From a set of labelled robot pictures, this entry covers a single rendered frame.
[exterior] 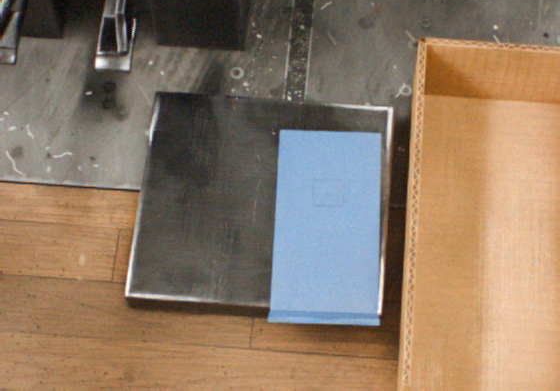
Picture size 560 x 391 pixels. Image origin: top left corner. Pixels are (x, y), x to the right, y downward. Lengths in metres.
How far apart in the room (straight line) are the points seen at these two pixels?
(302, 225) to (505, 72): 0.18
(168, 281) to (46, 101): 0.18
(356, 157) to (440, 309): 0.12
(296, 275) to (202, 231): 0.07
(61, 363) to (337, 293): 0.19
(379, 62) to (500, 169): 0.12
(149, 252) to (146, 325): 0.05
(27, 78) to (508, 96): 0.35
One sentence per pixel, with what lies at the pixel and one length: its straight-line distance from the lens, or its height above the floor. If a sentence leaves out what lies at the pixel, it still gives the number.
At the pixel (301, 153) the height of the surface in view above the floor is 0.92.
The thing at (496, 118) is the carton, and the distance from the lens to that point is 0.96.
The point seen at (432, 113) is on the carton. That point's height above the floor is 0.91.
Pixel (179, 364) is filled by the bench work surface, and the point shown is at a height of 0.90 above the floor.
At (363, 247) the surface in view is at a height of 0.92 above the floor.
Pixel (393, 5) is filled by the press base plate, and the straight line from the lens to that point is 1.02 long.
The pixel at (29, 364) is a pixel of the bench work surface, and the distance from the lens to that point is 0.90.
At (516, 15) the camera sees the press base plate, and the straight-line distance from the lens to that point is 1.02.
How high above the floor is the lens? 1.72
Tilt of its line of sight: 64 degrees down
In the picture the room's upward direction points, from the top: 2 degrees clockwise
